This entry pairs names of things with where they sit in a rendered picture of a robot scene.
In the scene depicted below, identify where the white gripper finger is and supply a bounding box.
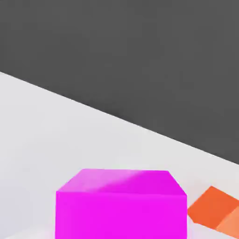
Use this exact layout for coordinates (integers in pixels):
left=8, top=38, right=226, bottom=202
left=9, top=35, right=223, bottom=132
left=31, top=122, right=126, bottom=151
left=3, top=230, right=56, bottom=239

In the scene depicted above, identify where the small magenta cube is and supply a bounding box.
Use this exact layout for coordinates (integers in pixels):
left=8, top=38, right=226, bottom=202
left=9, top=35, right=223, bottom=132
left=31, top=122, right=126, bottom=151
left=55, top=168, right=188, bottom=239

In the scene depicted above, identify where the small orange cube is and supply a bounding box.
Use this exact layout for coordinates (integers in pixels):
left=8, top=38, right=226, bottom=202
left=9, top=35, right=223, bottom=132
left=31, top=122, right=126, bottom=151
left=187, top=185, right=239, bottom=239

